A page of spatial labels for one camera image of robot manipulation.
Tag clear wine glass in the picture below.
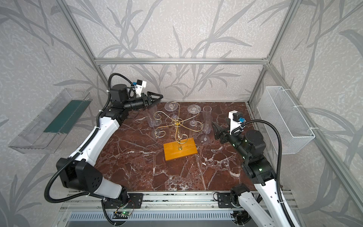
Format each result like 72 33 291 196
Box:
146 106 160 127
151 119 162 138
188 104 201 127
200 116 212 144
164 101 180 123

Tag round wine glass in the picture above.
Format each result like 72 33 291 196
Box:
203 106 212 134

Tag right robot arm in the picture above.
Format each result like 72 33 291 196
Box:
212 123 299 227

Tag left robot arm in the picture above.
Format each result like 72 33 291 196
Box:
44 84 163 203

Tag yellow wooden rack base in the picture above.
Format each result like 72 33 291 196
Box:
164 138 198 161

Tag green circuit board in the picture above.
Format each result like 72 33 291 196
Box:
112 211 133 219

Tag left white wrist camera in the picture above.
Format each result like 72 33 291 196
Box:
131 79 147 97

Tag gold wire glass rack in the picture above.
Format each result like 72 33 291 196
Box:
154 104 203 143

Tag white wire mesh basket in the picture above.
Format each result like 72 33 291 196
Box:
257 86 315 155

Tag right black corrugated cable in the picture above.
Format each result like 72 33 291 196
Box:
231 120 296 227

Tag black corrugated cable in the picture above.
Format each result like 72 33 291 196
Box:
231 120 296 227
43 73 134 204

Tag left black corrugated cable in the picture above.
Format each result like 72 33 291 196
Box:
43 73 134 204

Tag clear plastic wall bin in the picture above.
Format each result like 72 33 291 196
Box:
9 89 93 154

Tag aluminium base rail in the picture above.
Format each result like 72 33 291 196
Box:
53 191 244 227

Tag aluminium frame struts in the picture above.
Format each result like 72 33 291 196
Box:
56 1 363 211

